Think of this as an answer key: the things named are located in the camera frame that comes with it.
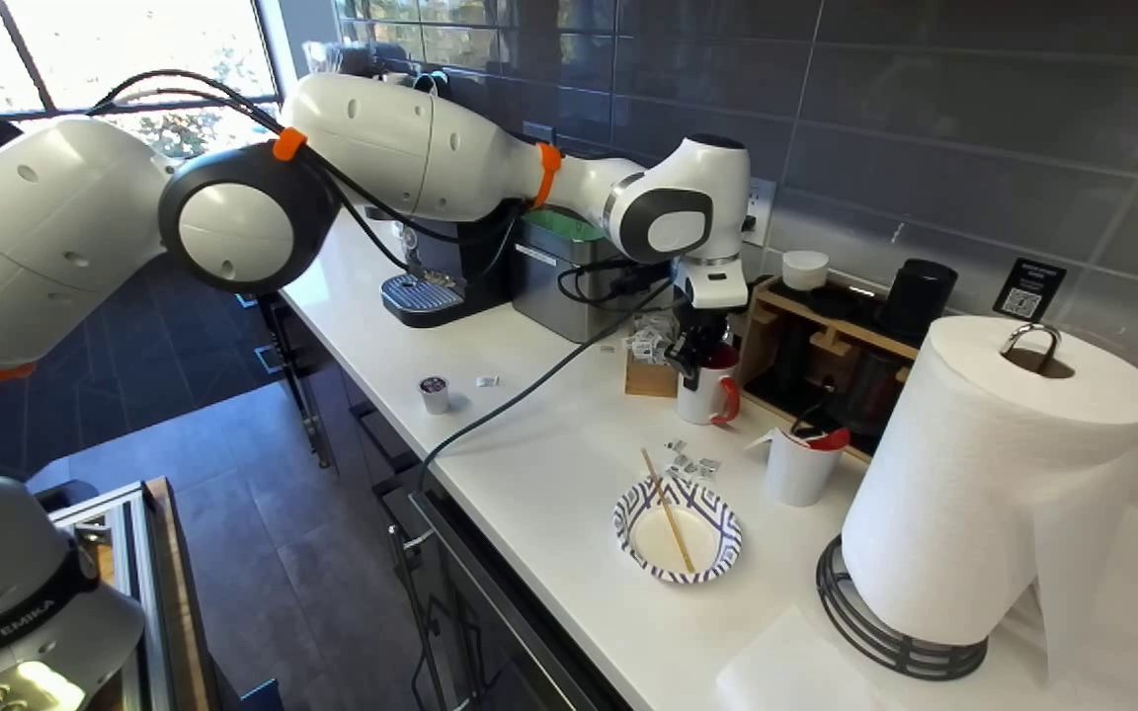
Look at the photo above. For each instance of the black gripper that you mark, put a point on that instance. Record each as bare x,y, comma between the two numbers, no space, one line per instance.
710,330

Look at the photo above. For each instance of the white cup with red stirrers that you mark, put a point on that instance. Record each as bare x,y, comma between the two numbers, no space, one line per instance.
702,406

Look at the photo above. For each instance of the small wooden crate with packets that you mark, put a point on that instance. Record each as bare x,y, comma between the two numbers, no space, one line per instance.
648,378

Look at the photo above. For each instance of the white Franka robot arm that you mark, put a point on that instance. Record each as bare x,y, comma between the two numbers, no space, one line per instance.
398,150

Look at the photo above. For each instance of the white cup with red spoon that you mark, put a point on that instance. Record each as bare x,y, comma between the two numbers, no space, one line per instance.
801,477

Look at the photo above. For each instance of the small silver wrappers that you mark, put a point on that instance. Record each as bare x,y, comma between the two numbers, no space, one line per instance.
694,460

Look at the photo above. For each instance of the wooden countertop organizer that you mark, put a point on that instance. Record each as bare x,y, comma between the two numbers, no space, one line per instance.
818,351

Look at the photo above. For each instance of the white round lid stack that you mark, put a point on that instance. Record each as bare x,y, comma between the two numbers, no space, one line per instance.
802,269

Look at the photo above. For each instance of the wooden stir stick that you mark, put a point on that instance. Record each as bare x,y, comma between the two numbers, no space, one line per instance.
668,514

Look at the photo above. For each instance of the patterned bowl with utensils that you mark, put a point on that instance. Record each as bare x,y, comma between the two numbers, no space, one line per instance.
677,534

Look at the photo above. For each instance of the stainless steel container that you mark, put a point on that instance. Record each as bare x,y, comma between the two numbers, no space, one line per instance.
556,283

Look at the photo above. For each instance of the black cylindrical canister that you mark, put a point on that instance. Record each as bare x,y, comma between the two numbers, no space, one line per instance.
922,301

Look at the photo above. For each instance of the black silver Keurig coffee machine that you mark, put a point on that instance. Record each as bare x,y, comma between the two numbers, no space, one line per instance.
445,298

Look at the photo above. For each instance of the small coffee pod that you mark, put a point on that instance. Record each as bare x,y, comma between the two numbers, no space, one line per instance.
436,398

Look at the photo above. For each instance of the white paper towel roll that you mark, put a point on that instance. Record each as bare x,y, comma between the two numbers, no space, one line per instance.
990,498

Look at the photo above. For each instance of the black QR code sign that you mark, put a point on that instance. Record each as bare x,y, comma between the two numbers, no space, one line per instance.
1030,290

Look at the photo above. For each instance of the dark wood cabinet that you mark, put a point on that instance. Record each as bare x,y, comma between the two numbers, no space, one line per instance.
465,618

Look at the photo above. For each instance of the window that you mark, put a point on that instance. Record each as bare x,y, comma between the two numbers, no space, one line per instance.
109,46

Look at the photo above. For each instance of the black camera tripod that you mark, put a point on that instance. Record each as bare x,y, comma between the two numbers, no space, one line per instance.
286,357

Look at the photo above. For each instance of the aluminium robot stand frame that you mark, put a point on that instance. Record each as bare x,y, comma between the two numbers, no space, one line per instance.
136,577

